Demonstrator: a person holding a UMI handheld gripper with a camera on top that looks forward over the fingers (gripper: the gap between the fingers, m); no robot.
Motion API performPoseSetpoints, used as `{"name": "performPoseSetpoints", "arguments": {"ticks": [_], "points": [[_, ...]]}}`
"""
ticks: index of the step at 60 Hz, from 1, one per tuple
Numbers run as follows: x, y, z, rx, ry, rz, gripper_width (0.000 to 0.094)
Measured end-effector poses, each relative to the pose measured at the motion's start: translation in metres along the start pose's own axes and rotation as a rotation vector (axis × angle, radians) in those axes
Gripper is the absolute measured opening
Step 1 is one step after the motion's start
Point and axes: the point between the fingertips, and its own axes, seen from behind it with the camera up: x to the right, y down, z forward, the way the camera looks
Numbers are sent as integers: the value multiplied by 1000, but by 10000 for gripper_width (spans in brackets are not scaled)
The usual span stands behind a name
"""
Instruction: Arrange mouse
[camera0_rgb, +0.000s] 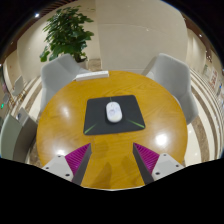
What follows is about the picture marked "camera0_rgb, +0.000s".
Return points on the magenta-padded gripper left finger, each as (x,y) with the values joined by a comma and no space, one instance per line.
(59,164)

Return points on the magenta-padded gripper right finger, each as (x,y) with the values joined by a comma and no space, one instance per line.
(165,163)

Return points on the white printed computer mouse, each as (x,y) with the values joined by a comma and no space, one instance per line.
(114,112)

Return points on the black mouse pad green lines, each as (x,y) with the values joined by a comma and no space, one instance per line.
(133,113)

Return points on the grey shell chair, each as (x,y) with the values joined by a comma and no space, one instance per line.
(175,81)
(56,78)

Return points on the small grey chair wooden legs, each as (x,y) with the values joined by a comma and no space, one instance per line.
(18,85)

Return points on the white power strip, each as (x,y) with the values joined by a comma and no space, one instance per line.
(92,75)

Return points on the green potted plant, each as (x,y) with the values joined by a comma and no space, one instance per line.
(68,33)

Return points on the wall poster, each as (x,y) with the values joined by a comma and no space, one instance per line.
(213,77)

